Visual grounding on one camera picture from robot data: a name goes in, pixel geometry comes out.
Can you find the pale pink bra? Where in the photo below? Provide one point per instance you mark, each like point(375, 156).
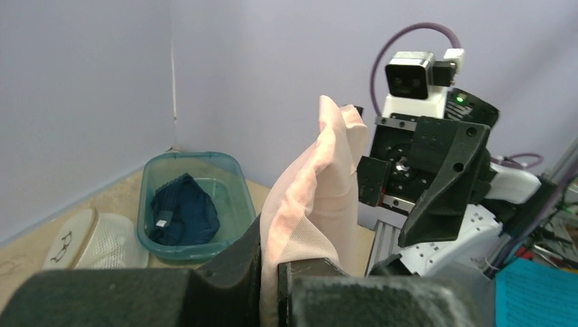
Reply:
point(312, 209)

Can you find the dark blue garment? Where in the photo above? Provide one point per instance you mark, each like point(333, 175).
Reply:
point(183, 214)

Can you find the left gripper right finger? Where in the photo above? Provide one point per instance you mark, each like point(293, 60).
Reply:
point(315, 292)

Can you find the teal plastic bin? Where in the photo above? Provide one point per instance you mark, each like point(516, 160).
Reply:
point(220, 175)

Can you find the blue paper sheet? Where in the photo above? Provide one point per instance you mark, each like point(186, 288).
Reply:
point(531, 294)

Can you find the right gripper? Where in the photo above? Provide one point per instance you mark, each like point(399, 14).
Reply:
point(422, 165)

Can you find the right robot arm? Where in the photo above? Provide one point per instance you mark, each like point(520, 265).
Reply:
point(503, 200)

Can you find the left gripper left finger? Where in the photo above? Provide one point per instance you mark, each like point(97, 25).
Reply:
point(222, 292)

